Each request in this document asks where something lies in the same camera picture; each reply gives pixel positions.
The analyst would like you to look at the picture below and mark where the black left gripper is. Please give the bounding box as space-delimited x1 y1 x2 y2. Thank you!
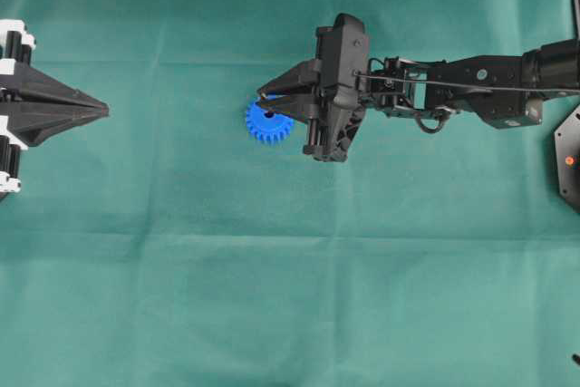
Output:
1 19 110 199

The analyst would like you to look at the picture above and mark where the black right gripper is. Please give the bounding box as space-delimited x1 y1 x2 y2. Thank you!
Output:
256 13 370 162

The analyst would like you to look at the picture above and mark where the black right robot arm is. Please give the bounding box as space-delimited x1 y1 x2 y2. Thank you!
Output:
257 14 579 162

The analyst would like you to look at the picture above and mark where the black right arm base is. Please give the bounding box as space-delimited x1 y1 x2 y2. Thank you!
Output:
554 106 580 212

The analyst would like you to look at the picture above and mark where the blue plastic gear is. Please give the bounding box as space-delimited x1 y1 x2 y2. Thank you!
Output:
246 102 295 145

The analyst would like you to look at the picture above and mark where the green table cloth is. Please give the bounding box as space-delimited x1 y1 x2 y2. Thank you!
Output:
1 0 579 386

